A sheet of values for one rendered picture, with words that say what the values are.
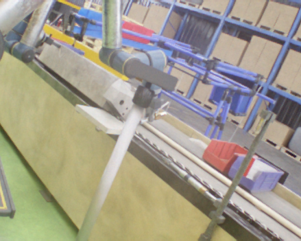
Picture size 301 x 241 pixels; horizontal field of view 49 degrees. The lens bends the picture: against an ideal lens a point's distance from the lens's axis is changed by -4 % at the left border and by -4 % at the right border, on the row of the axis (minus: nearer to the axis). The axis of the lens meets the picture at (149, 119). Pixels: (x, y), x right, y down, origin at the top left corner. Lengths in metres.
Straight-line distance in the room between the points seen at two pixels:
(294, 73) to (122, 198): 9.71
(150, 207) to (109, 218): 0.32
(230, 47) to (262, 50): 1.26
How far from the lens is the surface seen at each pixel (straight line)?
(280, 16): 12.04
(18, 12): 1.30
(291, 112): 12.59
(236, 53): 12.30
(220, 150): 2.28
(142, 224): 1.81
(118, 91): 2.00
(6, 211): 1.67
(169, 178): 1.68
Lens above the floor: 1.27
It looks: 11 degrees down
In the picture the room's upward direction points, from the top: 24 degrees clockwise
